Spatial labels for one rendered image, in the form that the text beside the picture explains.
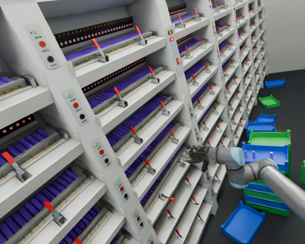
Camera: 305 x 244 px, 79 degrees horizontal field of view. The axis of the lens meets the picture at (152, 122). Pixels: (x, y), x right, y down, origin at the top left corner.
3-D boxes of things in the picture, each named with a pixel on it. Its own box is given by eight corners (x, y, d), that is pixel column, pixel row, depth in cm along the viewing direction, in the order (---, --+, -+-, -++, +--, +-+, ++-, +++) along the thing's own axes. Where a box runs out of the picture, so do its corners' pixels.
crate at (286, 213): (288, 196, 157) (288, 190, 154) (289, 217, 143) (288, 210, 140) (249, 189, 175) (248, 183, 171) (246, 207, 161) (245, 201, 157)
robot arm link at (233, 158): (243, 170, 90) (237, 152, 88) (218, 169, 99) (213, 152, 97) (247, 160, 97) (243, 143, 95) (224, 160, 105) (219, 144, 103)
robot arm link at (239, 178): (256, 186, 94) (251, 165, 92) (234, 192, 96) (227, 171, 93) (248, 176, 103) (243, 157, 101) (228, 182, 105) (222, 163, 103)
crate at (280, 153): (287, 152, 137) (287, 143, 134) (288, 171, 123) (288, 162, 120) (243, 149, 155) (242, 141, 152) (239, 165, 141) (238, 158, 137)
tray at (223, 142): (229, 141, 198) (233, 131, 190) (210, 183, 159) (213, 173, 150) (211, 135, 207) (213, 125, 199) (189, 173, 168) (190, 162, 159)
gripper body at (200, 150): (191, 144, 113) (210, 144, 105) (196, 156, 116) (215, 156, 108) (186, 152, 108) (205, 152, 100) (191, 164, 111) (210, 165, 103)
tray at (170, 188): (196, 154, 136) (198, 145, 130) (151, 228, 96) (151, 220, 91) (172, 144, 145) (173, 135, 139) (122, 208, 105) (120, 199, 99)
